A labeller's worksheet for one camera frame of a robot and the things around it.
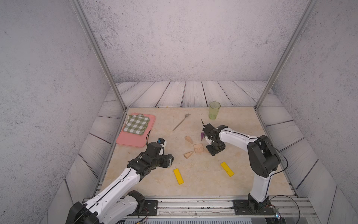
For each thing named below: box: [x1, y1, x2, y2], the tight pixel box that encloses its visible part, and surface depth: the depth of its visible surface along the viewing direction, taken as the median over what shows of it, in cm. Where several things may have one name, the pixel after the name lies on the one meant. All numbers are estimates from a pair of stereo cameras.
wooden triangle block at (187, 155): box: [183, 151, 194, 160], surface depth 93 cm
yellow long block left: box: [173, 168, 185, 185], surface depth 86 cm
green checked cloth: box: [123, 113, 151, 136], surface depth 111 cm
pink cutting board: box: [116, 112, 156, 148], surface depth 110 cm
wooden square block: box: [192, 143, 205, 154], surface depth 98 cm
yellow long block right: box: [220, 161, 235, 177], surface depth 88 cm
